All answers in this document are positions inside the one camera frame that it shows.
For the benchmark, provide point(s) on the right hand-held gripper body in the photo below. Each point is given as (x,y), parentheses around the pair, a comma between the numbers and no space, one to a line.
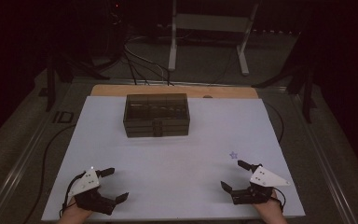
(265,179)

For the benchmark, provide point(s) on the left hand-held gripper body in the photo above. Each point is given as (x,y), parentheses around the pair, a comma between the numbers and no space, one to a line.
(88,182)

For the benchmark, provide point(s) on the small purple star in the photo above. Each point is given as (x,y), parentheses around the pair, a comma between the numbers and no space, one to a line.
(233,155)

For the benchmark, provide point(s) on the dark transparent drawer box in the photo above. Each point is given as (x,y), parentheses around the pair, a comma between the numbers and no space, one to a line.
(156,115)

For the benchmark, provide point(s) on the person's right hand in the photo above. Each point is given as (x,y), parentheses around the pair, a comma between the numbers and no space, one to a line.
(270,211)

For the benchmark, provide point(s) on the person's left hand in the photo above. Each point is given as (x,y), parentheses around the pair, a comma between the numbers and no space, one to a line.
(74,214)

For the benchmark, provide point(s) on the white table mat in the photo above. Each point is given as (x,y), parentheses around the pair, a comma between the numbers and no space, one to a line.
(174,168)

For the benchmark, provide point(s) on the wooden table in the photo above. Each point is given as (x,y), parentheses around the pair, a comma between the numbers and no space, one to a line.
(227,92)

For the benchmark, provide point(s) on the black stand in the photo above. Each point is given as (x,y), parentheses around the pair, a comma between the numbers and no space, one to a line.
(306,90)
(51,84)

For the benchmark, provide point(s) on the dark equipment with red light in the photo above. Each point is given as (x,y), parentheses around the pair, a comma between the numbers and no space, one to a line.
(115,28)

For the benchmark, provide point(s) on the white metal stand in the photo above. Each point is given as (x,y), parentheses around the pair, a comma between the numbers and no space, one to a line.
(212,22)

